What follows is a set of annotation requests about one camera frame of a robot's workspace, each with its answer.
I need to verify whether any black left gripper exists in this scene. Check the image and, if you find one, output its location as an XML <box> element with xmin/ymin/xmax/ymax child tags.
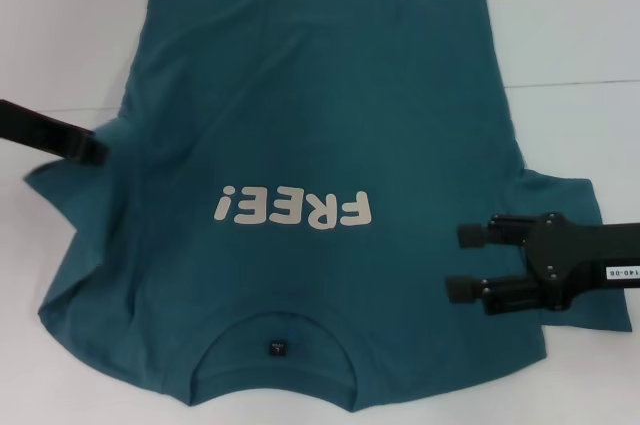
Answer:
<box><xmin>0</xmin><ymin>99</ymin><xmax>109</xmax><ymax>167</ymax></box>

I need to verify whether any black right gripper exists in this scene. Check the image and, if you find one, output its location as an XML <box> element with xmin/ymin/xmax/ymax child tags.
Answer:
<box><xmin>446</xmin><ymin>212</ymin><xmax>640</xmax><ymax>317</ymax></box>

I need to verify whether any teal FREE! print T-shirt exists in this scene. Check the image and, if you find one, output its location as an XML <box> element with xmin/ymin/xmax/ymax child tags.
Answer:
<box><xmin>23</xmin><ymin>0</ymin><xmax>632</xmax><ymax>400</ymax></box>

